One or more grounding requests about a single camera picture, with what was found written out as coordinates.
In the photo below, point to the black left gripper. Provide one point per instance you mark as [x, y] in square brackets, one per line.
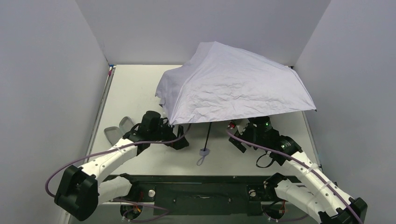
[173, 134]

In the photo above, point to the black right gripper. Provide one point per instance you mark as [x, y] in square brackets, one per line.
[244, 137]

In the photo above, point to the black and lilac folding umbrella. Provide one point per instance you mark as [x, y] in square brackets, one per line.
[223, 83]

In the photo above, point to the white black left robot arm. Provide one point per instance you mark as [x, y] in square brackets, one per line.
[133, 143]

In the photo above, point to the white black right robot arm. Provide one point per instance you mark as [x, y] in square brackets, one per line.
[320, 198]

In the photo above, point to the grey umbrella sleeve case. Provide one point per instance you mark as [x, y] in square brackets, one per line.
[114, 133]

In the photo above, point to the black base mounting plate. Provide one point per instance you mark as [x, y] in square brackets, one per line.
[248, 196]

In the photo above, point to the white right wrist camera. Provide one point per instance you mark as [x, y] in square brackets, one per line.
[239, 124]

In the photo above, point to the aluminium front frame rail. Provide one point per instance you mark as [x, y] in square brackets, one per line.
[96, 195]

